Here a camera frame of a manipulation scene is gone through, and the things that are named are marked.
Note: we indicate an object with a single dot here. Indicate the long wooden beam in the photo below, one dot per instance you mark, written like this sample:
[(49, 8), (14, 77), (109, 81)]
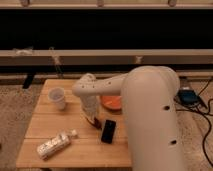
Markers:
[(29, 57)]

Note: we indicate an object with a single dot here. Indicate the translucent plastic cup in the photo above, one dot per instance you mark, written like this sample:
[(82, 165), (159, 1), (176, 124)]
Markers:
[(57, 97)]

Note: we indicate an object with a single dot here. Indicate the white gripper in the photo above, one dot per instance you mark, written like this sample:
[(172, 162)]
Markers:
[(90, 106)]

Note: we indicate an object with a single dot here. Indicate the dark blue box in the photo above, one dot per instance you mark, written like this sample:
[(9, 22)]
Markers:
[(187, 97)]

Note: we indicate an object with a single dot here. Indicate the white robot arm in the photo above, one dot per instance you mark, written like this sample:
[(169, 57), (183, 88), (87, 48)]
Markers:
[(147, 94)]

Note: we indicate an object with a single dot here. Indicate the wooden table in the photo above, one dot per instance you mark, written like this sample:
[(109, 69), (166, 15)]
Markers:
[(86, 150)]

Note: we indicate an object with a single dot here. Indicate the orange ceramic bowl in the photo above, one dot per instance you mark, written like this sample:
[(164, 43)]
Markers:
[(112, 103)]

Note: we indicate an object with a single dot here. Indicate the clear plastic bottle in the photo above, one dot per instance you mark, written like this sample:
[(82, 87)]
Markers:
[(55, 144)]

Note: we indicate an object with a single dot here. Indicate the black smartphone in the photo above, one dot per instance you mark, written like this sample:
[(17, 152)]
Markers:
[(108, 131)]

